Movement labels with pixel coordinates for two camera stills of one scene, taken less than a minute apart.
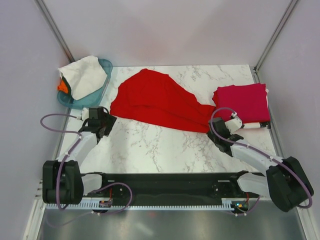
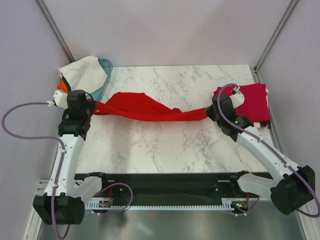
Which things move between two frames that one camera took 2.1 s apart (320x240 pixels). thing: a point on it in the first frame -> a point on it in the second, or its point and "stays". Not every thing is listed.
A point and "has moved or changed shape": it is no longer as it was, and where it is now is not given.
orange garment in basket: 62,87 stays
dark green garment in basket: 68,85 stays
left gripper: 110,120 -> 91,105
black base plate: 137,187 stays
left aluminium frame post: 53,30 stays
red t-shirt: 153,96 has moved or changed shape
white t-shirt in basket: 83,76 stays
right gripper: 210,136 -> 209,111
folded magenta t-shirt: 249,101 stays
